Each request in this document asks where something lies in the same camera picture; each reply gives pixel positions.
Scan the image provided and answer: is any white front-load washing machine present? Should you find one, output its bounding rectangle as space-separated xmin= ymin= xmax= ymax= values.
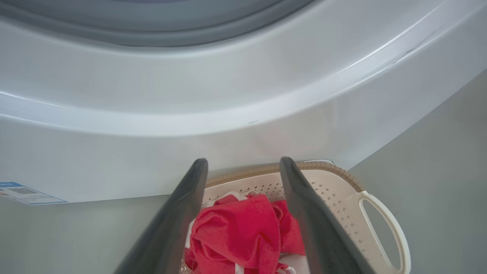
xmin=0 ymin=0 xmax=487 ymax=204

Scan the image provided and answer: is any cream laundry basket brown rim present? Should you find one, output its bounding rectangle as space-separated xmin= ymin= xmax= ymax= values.
xmin=179 ymin=161 xmax=411 ymax=274

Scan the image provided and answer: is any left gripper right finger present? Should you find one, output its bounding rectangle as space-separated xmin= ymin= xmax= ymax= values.
xmin=280 ymin=156 xmax=377 ymax=274

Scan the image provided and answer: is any grey rubber door gasket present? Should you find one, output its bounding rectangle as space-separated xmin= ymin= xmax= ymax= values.
xmin=0 ymin=0 xmax=316 ymax=48

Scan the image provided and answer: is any red and white garment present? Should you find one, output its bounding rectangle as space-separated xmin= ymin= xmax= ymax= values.
xmin=184 ymin=190 xmax=307 ymax=274

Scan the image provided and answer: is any blue energy label sticker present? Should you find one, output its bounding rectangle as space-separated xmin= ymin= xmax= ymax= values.
xmin=0 ymin=182 xmax=68 ymax=206

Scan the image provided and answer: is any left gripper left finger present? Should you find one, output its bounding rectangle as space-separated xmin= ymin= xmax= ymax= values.
xmin=114 ymin=158 xmax=209 ymax=274

